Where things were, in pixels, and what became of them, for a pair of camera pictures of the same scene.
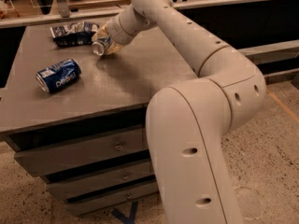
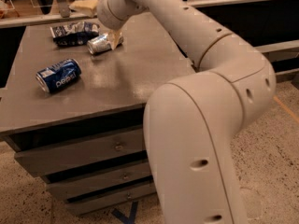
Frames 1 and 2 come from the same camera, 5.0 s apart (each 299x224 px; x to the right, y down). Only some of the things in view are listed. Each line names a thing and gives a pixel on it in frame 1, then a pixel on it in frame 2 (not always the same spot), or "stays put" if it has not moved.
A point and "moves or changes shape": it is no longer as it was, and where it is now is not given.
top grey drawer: (53, 158) stays put
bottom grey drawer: (86, 205) stays put
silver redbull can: (99, 46) moves or changes shape
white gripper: (118, 29) to (104, 15)
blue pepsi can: (59, 76) stays put
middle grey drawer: (79, 186) stays put
